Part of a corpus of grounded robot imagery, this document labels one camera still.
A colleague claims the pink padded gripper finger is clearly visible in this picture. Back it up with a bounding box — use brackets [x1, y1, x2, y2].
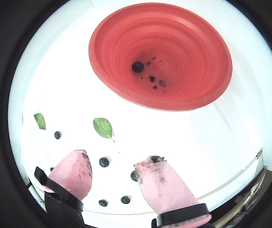
[133, 155, 211, 228]
[34, 149, 93, 228]

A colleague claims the red collapsible silicone cup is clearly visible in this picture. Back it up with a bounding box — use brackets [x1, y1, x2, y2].
[88, 2, 233, 112]

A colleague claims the small green leaf with stem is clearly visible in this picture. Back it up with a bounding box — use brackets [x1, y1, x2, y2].
[93, 117, 116, 143]

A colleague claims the large green leaf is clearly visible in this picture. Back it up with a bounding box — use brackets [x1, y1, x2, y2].
[33, 113, 47, 131]

